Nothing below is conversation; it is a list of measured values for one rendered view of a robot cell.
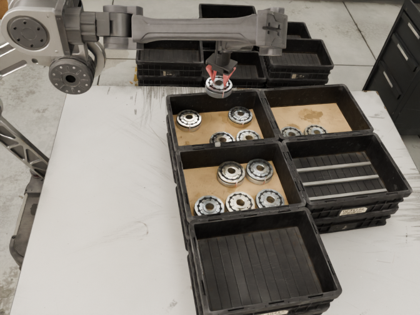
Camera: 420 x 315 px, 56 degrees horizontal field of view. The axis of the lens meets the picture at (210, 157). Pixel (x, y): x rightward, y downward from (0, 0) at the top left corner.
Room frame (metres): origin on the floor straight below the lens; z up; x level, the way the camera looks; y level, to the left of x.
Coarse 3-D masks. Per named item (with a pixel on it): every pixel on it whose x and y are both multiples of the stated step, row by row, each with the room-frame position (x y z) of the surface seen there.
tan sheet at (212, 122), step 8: (208, 112) 1.26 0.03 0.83; (216, 112) 1.26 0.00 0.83; (224, 112) 1.27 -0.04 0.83; (208, 120) 1.21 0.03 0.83; (216, 120) 1.22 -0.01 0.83; (224, 120) 1.22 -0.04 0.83; (256, 120) 1.25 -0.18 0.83; (176, 128) 1.14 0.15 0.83; (200, 128) 1.16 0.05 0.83; (208, 128) 1.16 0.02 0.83; (216, 128) 1.17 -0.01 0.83; (224, 128) 1.18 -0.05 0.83; (232, 128) 1.18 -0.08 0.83; (240, 128) 1.19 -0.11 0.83; (248, 128) 1.19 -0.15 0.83; (256, 128) 1.20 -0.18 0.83; (184, 136) 1.10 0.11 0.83; (192, 136) 1.11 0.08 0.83; (200, 136) 1.11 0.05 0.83; (208, 136) 1.12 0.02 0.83; (184, 144) 1.06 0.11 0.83; (192, 144) 1.06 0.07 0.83
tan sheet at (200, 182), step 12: (204, 168) 0.95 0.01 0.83; (216, 168) 0.96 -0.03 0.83; (192, 180) 0.89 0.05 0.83; (204, 180) 0.89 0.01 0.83; (216, 180) 0.90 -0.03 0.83; (276, 180) 0.93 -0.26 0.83; (192, 192) 0.83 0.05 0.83; (204, 192) 0.84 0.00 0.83; (216, 192) 0.84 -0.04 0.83; (228, 192) 0.85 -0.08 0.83; (252, 192) 0.86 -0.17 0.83; (192, 204) 0.78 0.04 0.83
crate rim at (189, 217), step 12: (240, 144) 1.00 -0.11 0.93; (252, 144) 1.01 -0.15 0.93; (264, 144) 1.02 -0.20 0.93; (180, 156) 0.91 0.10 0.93; (180, 168) 0.85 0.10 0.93; (288, 168) 0.91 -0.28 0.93; (180, 180) 0.81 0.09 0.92; (300, 192) 0.81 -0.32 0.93; (288, 204) 0.76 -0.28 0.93; (300, 204) 0.76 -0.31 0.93; (192, 216) 0.67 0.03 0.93; (204, 216) 0.67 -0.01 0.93; (216, 216) 0.68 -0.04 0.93
